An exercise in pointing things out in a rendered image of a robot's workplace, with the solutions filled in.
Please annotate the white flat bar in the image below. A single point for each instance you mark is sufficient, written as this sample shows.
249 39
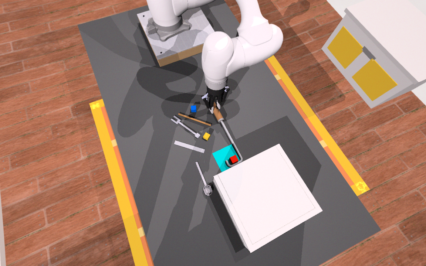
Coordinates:
189 146

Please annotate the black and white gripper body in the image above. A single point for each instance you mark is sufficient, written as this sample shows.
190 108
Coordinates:
212 93

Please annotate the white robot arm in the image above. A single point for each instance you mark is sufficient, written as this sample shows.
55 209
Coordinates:
256 39

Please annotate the teal square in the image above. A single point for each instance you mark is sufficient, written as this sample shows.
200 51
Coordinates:
224 154

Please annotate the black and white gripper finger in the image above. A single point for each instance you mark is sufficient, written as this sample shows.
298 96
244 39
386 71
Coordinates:
221 98
210 103

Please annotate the red block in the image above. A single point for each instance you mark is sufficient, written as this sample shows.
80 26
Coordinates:
233 159

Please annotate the white combination wrench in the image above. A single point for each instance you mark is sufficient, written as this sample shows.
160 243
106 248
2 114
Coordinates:
196 135

